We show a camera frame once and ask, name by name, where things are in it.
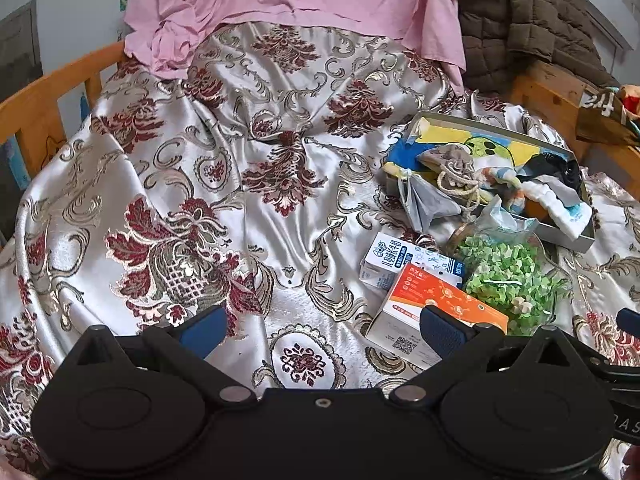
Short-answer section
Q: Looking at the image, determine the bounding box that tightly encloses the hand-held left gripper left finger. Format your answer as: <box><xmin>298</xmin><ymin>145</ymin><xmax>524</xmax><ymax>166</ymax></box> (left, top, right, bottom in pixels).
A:
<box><xmin>70</xmin><ymin>305</ymin><xmax>251</xmax><ymax>406</ymax></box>

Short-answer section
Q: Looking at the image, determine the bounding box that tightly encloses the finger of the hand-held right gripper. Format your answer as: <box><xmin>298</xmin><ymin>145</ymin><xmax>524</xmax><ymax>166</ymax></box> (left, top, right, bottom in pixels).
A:
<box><xmin>574</xmin><ymin>307</ymin><xmax>640</xmax><ymax>386</ymax></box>

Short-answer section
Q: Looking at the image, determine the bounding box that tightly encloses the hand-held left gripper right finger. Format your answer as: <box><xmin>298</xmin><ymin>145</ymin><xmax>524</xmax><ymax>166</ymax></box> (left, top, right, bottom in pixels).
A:
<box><xmin>390</xmin><ymin>305</ymin><xmax>571</xmax><ymax>406</ymax></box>

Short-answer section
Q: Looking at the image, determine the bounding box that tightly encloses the white muslin towel blue print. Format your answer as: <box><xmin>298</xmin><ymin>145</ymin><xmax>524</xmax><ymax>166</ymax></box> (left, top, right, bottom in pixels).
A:
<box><xmin>520</xmin><ymin>180</ymin><xmax>596</xmax><ymax>241</ymax></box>

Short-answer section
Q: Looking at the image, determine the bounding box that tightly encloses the grey face mask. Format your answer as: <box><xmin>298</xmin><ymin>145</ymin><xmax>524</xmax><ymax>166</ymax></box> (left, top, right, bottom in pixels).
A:
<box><xmin>397</xmin><ymin>170</ymin><xmax>463</xmax><ymax>233</ymax></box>

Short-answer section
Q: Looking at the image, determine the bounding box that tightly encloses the striped yellow baby sock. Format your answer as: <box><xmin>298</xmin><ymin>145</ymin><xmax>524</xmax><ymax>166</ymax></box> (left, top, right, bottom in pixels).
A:
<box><xmin>477</xmin><ymin>165</ymin><xmax>541</xmax><ymax>211</ymax></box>

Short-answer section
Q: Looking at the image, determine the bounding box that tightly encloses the black cloth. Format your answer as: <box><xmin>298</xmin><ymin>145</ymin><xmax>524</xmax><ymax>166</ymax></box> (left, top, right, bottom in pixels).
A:
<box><xmin>517</xmin><ymin>151</ymin><xmax>582</xmax><ymax>186</ymax></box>

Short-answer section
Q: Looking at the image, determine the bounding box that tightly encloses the grey tray with cartoon drawing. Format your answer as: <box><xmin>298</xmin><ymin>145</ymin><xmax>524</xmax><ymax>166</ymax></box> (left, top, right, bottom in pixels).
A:
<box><xmin>384</xmin><ymin>111</ymin><xmax>597</xmax><ymax>253</ymax></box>

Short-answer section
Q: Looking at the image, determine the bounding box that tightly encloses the orange and white carton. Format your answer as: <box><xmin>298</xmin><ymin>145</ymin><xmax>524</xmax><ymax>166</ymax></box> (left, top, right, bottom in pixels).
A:
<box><xmin>364</xmin><ymin>262</ymin><xmax>510</xmax><ymax>373</ymax></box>

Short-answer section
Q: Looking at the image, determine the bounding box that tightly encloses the clear bag of green pieces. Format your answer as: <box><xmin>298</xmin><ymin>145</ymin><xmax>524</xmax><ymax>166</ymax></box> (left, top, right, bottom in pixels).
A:
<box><xmin>447</xmin><ymin>227</ymin><xmax>573</xmax><ymax>338</ymax></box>

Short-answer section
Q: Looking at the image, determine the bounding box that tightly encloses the white and blue milk carton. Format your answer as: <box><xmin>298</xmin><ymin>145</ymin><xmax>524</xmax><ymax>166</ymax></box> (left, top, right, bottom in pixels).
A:
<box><xmin>360</xmin><ymin>240</ymin><xmax>466</xmax><ymax>293</ymax></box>

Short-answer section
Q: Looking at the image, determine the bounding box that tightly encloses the clear bluish plastic wrapper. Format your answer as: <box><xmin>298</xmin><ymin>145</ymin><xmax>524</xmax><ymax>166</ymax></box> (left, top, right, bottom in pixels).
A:
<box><xmin>480</xmin><ymin>194</ymin><xmax>543</xmax><ymax>233</ymax></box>

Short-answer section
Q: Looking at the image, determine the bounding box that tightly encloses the floral satin bedspread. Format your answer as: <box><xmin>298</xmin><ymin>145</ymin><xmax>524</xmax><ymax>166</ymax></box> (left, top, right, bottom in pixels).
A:
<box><xmin>0</xmin><ymin>22</ymin><xmax>640</xmax><ymax>480</ymax></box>

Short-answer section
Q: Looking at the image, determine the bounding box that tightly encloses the brown quilted jacket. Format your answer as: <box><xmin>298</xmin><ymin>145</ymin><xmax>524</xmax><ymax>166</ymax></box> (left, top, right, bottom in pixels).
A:
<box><xmin>457</xmin><ymin>0</ymin><xmax>621</xmax><ymax>93</ymax></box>

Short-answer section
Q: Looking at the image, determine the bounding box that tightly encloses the white air conditioner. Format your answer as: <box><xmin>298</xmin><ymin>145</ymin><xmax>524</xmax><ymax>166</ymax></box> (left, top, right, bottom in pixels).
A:
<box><xmin>565</xmin><ymin>0</ymin><xmax>636</xmax><ymax>51</ymax></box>

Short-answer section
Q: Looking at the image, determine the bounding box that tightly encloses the wooden bed frame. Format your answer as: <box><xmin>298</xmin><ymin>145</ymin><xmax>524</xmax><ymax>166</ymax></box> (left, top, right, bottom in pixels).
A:
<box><xmin>510</xmin><ymin>60</ymin><xmax>640</xmax><ymax>176</ymax></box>

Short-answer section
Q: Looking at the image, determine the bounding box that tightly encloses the wooden bed rail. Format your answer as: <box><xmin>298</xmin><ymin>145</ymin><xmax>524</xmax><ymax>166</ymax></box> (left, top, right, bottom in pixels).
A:
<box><xmin>0</xmin><ymin>40</ymin><xmax>128</xmax><ymax>181</ymax></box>

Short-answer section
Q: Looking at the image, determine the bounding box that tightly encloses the grey picture frame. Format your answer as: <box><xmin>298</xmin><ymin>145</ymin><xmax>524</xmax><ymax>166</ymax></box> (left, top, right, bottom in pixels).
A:
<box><xmin>0</xmin><ymin>0</ymin><xmax>43</xmax><ymax>93</ymax></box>

